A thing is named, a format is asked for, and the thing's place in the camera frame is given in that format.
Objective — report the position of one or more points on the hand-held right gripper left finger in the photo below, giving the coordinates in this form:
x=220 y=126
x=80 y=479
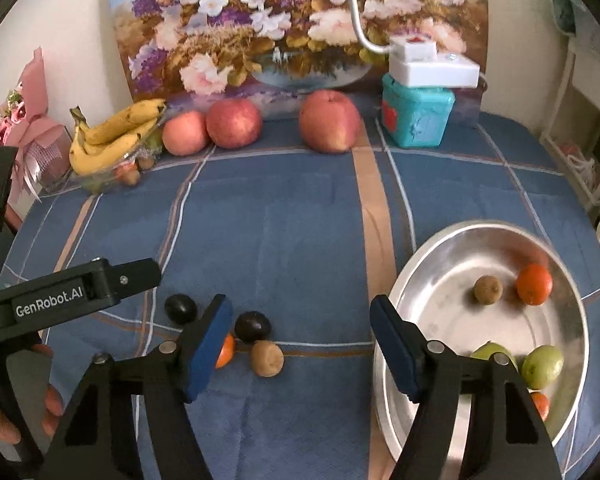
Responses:
x=207 y=355

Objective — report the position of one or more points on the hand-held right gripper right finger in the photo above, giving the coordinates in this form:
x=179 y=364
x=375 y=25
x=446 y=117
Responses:
x=395 y=350

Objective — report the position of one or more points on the small orange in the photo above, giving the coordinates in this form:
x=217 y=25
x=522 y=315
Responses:
x=226 y=352
x=541 y=405

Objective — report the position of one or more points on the dark plum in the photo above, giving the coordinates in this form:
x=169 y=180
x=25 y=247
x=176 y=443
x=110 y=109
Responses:
x=252 y=326
x=180 y=308

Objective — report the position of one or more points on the brown round fruit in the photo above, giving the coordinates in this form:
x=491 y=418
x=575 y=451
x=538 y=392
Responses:
x=267 y=358
x=488 y=290

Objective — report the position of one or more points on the green jujube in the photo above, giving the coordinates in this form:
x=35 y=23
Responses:
x=542 y=366
x=485 y=350

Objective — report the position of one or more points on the round steel plate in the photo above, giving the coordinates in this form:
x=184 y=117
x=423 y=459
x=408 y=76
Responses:
x=455 y=270

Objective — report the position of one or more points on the large orange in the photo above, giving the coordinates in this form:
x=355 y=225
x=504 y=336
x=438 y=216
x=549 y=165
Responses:
x=534 y=284

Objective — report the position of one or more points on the glass bowl of small fruits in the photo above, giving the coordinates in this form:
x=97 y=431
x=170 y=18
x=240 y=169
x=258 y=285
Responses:
x=100 y=182

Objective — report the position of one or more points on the pink wrapped bouquet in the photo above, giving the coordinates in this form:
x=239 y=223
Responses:
x=35 y=125

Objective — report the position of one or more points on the bunch of yellow bananas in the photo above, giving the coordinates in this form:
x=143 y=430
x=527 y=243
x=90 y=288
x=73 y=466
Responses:
x=110 y=132

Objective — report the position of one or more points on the pale pink apple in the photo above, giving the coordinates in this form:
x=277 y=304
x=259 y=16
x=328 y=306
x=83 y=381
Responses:
x=184 y=132

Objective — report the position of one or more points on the blue plaid tablecloth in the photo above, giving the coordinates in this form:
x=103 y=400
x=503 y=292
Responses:
x=280 y=210

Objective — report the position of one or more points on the medium red apple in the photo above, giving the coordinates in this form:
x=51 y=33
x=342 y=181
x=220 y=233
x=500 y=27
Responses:
x=234 y=123

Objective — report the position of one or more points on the teal plastic box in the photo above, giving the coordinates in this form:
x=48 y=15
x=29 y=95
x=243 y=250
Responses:
x=415 y=115

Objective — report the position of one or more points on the large red apple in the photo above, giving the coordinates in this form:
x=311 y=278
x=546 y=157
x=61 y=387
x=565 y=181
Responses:
x=330 y=121

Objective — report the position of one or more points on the flower painting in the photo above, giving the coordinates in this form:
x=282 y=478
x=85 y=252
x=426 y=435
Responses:
x=230 y=35

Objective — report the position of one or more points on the pink white bundle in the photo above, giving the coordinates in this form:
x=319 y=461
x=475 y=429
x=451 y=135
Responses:
x=577 y=160

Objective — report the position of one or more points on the white shelf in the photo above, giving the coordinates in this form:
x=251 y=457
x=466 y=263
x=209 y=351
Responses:
x=585 y=110

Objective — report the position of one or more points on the teal round object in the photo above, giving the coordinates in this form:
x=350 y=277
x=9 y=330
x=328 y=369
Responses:
x=562 y=7

